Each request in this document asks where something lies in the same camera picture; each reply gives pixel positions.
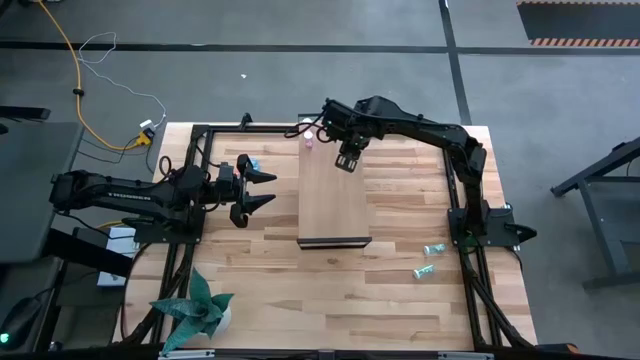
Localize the thin white cable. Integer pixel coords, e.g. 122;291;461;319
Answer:
77;31;169;132

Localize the black flat bar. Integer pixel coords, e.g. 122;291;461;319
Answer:
0;105;52;122

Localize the black computer mouse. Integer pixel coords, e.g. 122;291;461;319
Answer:
0;295;44;351

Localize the black desk leg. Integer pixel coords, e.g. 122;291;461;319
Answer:
43;227;135;279

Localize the green plant in white pot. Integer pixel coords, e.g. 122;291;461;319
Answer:
149;267;235;356

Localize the black desk frame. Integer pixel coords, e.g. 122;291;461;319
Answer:
549;134;640;291

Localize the black mat orange striped edge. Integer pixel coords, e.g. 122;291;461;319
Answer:
516;0;640;49

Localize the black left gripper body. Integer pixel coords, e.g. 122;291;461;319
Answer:
204;153;253;229

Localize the white power box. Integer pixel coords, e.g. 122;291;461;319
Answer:
96;225;140;289

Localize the wooden rectangular board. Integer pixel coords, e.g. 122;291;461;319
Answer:
296;112;374;251

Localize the yellow power cable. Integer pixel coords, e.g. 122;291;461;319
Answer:
37;0;154;151

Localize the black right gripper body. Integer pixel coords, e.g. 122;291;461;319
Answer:
321;97;375;174

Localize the grey desk top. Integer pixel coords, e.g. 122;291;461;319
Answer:
0;122;85;265

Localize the silver aluminium extrusion bar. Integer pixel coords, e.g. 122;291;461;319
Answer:
437;351;496;360
158;349;217;360

